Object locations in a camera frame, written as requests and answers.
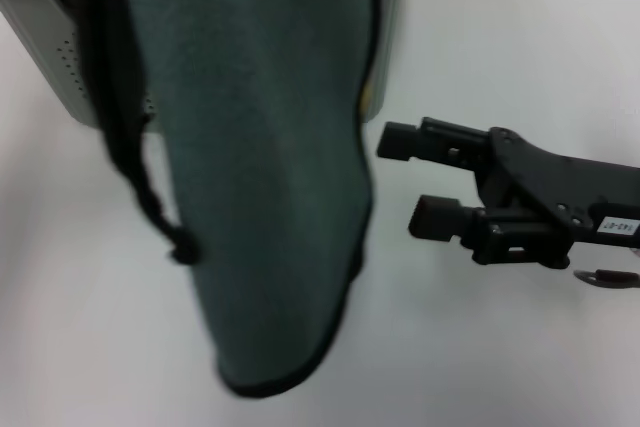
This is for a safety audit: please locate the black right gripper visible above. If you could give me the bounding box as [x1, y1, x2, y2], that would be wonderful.
[407, 125, 640, 269]

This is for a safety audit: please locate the dark green towel black trim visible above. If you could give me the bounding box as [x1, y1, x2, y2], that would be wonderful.
[69, 0, 389, 387]

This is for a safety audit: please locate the green perforated plastic storage box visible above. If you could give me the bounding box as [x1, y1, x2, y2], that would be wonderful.
[0, 0, 416, 129]

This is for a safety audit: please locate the white numbered label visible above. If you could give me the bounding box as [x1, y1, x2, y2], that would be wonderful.
[595, 216, 639, 238]

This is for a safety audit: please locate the right gripper grey cable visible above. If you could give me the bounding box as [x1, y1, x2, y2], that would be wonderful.
[573, 268, 640, 291]

